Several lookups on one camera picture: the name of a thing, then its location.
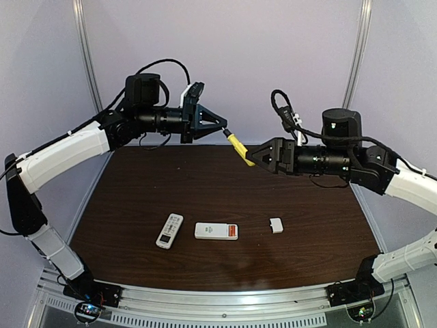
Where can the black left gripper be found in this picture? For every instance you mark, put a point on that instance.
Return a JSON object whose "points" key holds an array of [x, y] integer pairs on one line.
{"points": [[188, 122]]}

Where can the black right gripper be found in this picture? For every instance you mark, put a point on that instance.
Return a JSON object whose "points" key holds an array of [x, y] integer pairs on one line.
{"points": [[287, 156]]}

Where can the yellow handled screwdriver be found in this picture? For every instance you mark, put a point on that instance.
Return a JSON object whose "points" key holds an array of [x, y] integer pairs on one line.
{"points": [[238, 146]]}

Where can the white battery cover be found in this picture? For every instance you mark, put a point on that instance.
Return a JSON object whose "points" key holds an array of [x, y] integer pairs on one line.
{"points": [[276, 225]]}

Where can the large white remote control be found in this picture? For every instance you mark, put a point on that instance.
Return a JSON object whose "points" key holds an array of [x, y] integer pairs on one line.
{"points": [[212, 231]]}

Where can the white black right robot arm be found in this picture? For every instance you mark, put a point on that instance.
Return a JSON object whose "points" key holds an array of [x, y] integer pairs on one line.
{"points": [[376, 168]]}

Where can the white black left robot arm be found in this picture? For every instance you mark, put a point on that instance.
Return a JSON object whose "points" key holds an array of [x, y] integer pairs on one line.
{"points": [[137, 114]]}

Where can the small white remote control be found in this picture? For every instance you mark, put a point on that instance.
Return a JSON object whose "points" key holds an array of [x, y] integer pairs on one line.
{"points": [[169, 231]]}

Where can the red orange battery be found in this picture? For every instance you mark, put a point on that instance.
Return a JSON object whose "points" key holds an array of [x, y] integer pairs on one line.
{"points": [[232, 231]]}

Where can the left aluminium corner post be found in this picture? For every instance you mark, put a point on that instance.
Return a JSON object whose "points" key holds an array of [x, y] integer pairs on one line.
{"points": [[80, 22]]}

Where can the aluminium corner post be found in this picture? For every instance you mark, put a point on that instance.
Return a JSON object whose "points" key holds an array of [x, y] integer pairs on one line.
{"points": [[364, 23], [80, 22]]}

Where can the aluminium front rail frame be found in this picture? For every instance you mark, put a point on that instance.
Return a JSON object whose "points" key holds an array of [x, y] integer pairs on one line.
{"points": [[292, 307]]}

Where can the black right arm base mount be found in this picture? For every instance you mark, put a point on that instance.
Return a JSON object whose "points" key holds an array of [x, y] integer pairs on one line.
{"points": [[363, 287]]}

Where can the right aluminium corner post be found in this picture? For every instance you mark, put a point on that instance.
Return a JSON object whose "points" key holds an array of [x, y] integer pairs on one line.
{"points": [[364, 23]]}

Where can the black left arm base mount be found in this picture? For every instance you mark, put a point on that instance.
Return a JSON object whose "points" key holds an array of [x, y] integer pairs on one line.
{"points": [[99, 293]]}

